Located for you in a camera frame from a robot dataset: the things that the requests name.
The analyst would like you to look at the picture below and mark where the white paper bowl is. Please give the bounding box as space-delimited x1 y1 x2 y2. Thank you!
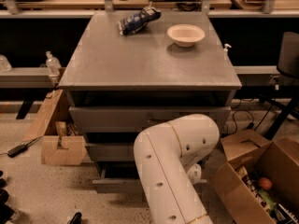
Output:
167 24 206 48

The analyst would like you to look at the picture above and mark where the grey top drawer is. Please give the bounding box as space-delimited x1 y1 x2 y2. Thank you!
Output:
69 106 231 133

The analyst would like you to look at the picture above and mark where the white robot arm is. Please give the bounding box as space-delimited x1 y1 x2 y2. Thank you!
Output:
134 114 220 224

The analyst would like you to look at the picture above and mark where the black office chair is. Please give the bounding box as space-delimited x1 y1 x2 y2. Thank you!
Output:
260 32 299 140

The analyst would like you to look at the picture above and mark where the small pump bottle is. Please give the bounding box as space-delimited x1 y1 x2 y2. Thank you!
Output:
223 43 232 53

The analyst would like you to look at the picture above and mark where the black coiled cable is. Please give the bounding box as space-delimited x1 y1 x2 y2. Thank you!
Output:
175 1 202 13

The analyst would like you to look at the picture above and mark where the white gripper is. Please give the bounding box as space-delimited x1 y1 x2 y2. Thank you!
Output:
187 164 202 185

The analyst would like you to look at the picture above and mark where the red apple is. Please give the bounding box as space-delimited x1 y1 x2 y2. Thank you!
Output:
257 177 273 190

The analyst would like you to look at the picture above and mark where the clear plastic bottle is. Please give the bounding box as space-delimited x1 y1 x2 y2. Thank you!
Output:
46 51 61 75

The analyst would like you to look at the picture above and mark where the black floor cable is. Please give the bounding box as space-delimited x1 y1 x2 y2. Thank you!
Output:
222 98 256 135

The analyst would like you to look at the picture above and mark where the cardboard box right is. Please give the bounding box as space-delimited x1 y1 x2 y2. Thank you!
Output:
210 130 299 224

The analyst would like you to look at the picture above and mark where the grey drawer cabinet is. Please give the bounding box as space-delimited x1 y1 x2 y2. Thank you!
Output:
58 10 243 194

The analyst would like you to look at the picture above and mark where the cardboard box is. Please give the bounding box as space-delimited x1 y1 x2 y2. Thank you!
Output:
210 130 299 224
23 90 87 166

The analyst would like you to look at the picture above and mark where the grey drawer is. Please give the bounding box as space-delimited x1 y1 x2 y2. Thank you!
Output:
86 143 135 161
69 106 231 133
92 162 208 195

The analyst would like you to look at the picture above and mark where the grey bottom drawer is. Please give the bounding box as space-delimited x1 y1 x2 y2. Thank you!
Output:
92 162 208 195

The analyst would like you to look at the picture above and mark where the blue chip bag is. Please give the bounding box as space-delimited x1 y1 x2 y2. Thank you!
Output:
118 6 162 35

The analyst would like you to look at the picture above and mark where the black power adapter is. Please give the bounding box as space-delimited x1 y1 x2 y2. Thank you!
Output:
7 144 27 158

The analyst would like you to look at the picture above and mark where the green snack packet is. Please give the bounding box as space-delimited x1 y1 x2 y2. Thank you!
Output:
258 189 276 211

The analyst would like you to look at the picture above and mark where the grey middle drawer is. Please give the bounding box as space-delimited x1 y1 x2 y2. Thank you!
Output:
86 143 135 161

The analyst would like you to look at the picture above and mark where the black object floor bottom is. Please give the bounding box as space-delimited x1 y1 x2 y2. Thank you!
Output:
67 212 82 224

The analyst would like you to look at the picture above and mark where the cardboard box left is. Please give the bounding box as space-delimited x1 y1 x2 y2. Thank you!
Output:
23 90 87 166

